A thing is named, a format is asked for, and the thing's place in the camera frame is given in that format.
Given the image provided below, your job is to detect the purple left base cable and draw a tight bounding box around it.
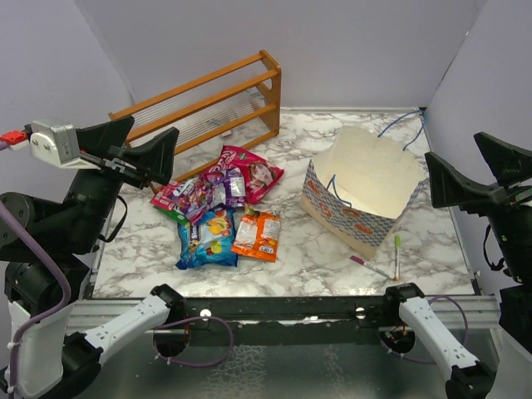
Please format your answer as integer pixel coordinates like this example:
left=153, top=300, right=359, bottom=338
left=151, top=315, right=234, bottom=369

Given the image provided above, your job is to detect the green snack bag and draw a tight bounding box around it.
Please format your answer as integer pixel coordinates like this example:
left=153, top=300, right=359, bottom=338
left=155, top=206, right=189, bottom=225

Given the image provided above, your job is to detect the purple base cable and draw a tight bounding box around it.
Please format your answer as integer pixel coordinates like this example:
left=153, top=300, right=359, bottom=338
left=151, top=315, right=234, bottom=369
left=380, top=294, right=470, bottom=366

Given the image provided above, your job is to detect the orange wooden rack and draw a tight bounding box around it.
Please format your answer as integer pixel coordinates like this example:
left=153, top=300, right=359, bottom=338
left=109, top=50, right=282, bottom=180

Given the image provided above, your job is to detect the red candy packet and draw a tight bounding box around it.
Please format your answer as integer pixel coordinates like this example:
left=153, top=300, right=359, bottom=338
left=150, top=180, right=182, bottom=211

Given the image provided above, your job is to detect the orange snack box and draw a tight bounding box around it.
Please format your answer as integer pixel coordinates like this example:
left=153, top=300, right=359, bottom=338
left=232, top=205, right=281, bottom=262

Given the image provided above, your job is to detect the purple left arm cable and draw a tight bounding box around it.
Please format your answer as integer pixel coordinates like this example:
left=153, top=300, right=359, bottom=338
left=0, top=139, right=72, bottom=394

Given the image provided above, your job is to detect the purple marker pen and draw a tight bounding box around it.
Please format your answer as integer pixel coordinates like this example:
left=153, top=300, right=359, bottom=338
left=350, top=255, right=394, bottom=281

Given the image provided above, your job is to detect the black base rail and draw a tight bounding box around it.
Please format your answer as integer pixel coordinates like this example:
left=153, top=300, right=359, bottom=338
left=136, top=284, right=433, bottom=348

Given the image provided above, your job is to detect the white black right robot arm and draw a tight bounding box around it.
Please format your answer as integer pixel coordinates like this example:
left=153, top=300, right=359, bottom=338
left=380, top=132, right=531, bottom=398

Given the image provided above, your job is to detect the blue checkered paper bag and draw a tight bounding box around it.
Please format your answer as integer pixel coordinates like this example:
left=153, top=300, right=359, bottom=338
left=300, top=111, right=427, bottom=259

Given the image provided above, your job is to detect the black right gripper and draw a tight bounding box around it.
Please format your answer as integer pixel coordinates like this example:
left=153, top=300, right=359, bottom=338
left=427, top=127, right=532, bottom=278

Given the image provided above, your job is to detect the purple snack bag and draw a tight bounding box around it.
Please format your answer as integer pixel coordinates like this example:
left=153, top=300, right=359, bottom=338
left=205, top=167, right=246, bottom=209

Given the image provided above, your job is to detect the red pink snack bag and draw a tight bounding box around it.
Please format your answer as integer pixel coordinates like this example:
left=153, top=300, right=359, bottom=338
left=217, top=145, right=284, bottom=204

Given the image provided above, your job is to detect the pink berry candy packet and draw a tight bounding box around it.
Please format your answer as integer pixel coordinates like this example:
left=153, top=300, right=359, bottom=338
left=172, top=178, right=226, bottom=225

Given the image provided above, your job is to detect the blue gummy snack bag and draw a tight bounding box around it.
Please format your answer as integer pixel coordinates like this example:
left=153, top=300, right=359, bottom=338
left=175, top=207, right=238, bottom=270

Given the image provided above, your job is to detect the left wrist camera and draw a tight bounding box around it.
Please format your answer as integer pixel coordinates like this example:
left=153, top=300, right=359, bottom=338
left=0, top=119, right=103, bottom=170

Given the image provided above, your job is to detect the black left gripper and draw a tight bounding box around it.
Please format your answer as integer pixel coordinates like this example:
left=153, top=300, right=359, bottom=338
left=65, top=113, right=181, bottom=250

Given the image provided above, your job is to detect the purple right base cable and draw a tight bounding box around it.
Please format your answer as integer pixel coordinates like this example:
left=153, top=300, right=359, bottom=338
left=380, top=294, right=470, bottom=366

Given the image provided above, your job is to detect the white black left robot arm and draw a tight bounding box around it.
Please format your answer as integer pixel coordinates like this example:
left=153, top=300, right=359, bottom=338
left=1, top=116, right=186, bottom=398

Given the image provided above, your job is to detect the green marker pen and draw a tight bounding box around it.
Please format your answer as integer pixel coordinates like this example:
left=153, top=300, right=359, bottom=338
left=394, top=234, right=401, bottom=281

